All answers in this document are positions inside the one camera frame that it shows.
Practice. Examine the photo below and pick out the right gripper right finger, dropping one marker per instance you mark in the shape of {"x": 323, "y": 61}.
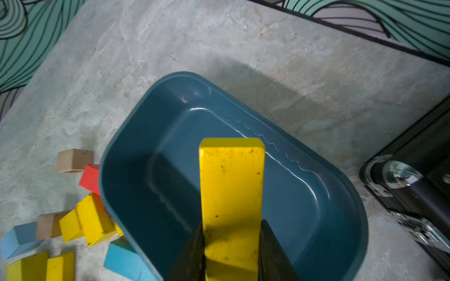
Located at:
{"x": 273, "y": 262}

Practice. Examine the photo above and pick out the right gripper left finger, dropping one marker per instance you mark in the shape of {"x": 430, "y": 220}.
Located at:
{"x": 190, "y": 265}

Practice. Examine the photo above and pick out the yellow long block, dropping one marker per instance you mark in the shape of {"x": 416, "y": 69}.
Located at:
{"x": 231, "y": 188}

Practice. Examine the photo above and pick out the teal long block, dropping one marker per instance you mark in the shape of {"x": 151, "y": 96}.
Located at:
{"x": 122, "y": 259}

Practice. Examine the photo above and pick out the teal plastic bin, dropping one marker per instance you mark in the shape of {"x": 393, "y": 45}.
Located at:
{"x": 190, "y": 156}

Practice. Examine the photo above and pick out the red block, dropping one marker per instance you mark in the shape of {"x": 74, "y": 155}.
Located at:
{"x": 89, "y": 179}

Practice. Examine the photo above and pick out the lettered wood cube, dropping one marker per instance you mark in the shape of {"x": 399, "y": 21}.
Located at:
{"x": 73, "y": 160}

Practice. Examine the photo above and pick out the black hard case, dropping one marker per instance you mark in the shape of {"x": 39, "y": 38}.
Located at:
{"x": 410, "y": 178}

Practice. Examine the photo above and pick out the small light blue block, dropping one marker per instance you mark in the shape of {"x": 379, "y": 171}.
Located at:
{"x": 20, "y": 240}

